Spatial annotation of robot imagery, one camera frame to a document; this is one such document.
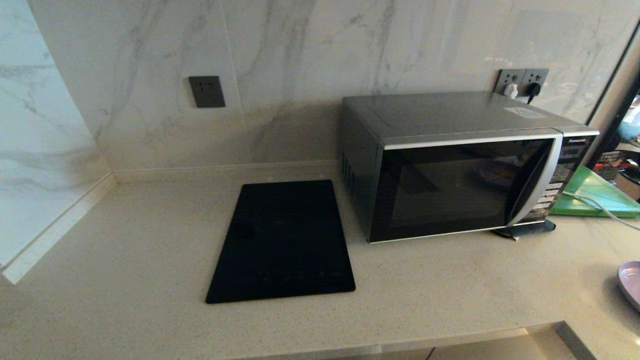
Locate purple plate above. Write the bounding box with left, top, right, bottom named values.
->
left=617, top=260, right=640, bottom=313

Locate silver black microwave oven body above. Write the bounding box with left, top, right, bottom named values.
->
left=340, top=91, right=600, bottom=244

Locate black induction cooktop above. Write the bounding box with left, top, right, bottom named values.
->
left=205, top=179, right=356, bottom=304

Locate beige cabinet front panel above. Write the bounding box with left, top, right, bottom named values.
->
left=429, top=328, right=553, bottom=360

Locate green cutting board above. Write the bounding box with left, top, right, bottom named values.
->
left=550, top=165, right=640, bottom=218

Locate single grey wall socket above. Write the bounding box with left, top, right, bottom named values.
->
left=188, top=76, right=226, bottom=109

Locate grey paired wall socket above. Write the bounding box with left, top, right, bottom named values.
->
left=494, top=69, right=526, bottom=97
left=520, top=68, right=550, bottom=98

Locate white power cable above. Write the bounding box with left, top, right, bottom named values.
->
left=562, top=191, right=640, bottom=232

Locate black wire basket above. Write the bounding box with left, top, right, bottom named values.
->
left=595, top=150, right=640, bottom=182

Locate black window frame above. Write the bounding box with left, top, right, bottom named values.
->
left=585, top=20, right=640, bottom=168

